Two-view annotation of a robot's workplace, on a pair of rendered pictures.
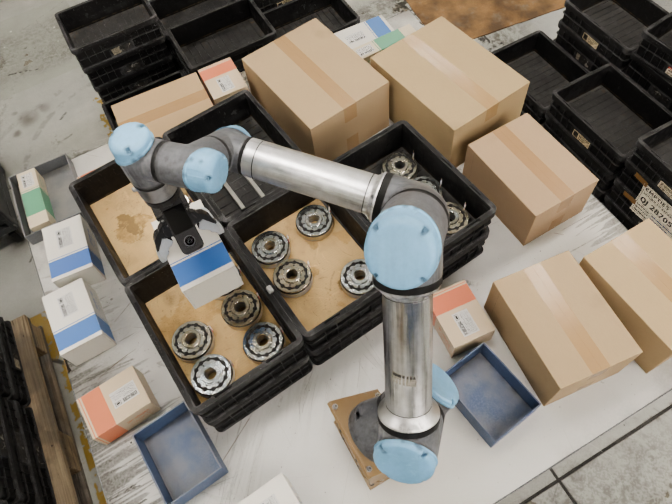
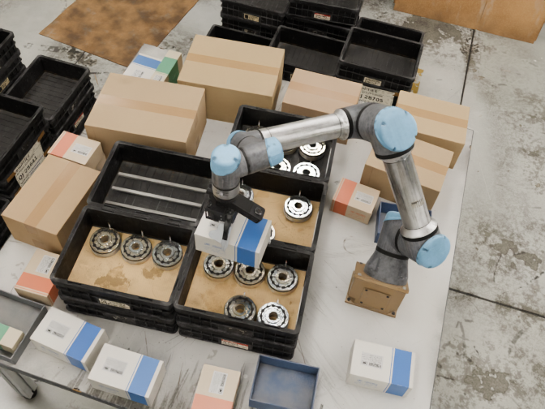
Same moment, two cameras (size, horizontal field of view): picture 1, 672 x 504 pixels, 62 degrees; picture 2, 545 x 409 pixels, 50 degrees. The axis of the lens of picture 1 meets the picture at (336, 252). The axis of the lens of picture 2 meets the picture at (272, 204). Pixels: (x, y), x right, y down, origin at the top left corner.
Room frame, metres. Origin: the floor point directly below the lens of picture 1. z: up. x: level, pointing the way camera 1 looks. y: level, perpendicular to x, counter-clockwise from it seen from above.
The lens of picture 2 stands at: (0.05, 1.03, 2.60)
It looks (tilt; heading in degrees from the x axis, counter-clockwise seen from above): 55 degrees down; 304
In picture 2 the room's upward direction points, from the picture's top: 6 degrees clockwise
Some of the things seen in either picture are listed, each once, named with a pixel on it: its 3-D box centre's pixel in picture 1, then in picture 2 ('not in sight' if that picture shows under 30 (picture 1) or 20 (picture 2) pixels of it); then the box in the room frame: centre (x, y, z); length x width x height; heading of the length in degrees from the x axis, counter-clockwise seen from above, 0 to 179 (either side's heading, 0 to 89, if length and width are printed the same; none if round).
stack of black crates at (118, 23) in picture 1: (125, 54); not in sight; (2.29, 0.85, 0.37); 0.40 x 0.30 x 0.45; 111
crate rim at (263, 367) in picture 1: (211, 314); (246, 280); (0.59, 0.33, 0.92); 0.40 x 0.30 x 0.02; 26
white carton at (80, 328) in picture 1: (79, 321); (127, 374); (0.72, 0.75, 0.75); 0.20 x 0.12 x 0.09; 22
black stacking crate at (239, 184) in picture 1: (241, 164); (156, 191); (1.08, 0.24, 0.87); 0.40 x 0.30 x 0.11; 26
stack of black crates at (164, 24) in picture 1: (204, 32); not in sight; (2.43, 0.47, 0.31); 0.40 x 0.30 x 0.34; 111
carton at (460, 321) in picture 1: (457, 318); (354, 200); (0.54, -0.30, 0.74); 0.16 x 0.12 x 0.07; 15
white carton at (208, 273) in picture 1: (197, 253); (233, 234); (0.66, 0.31, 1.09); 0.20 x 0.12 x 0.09; 21
